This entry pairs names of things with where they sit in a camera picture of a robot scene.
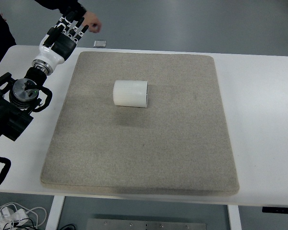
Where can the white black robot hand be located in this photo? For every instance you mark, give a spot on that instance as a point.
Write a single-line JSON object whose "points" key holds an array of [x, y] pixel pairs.
{"points": [[50, 54]]}

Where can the white cup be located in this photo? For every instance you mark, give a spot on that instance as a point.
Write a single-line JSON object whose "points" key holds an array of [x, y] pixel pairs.
{"points": [[129, 93]]}

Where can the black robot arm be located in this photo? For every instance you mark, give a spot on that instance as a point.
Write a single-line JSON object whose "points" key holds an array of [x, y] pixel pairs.
{"points": [[4, 115]]}

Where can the small grey floor plate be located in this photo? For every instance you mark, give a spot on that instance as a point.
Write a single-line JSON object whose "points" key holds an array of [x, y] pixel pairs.
{"points": [[100, 43]]}

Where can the person's hand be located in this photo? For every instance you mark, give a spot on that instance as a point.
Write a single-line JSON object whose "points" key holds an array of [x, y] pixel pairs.
{"points": [[93, 20]]}

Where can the person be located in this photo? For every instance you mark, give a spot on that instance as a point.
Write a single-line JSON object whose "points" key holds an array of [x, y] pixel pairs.
{"points": [[0, 28]]}

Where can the beige felt mat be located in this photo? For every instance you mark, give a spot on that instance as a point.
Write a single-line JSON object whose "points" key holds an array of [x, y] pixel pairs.
{"points": [[144, 148]]}

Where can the white table leg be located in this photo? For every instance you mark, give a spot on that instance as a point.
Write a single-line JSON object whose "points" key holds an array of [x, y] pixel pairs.
{"points": [[234, 218], [54, 213]]}

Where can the grey metal plate with screws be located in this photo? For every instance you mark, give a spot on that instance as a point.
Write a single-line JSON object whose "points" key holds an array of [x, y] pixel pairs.
{"points": [[146, 224]]}

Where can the black table control panel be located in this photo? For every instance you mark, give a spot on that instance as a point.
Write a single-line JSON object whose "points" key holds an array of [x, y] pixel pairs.
{"points": [[279, 209]]}

